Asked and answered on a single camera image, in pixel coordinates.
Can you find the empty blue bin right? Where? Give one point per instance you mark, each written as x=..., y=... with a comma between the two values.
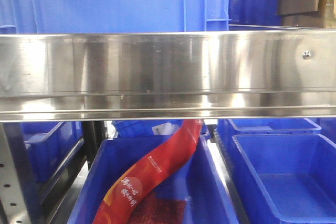
x=285, y=178

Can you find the blue bin behind right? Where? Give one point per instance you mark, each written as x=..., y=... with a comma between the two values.
x=229, y=127

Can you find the blue bin lower left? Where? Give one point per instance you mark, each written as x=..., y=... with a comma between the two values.
x=48, y=143

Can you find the stainless steel shelf rail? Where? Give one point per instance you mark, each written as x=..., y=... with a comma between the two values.
x=231, y=74

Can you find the silver screw on rail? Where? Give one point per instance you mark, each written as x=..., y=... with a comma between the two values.
x=306, y=55

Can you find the red printed snack bag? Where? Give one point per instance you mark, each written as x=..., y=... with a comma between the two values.
x=152, y=169

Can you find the blue bin with red bag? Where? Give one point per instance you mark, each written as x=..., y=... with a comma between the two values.
x=197, y=183

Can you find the large blue crate upper shelf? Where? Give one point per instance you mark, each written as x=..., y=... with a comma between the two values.
x=112, y=16

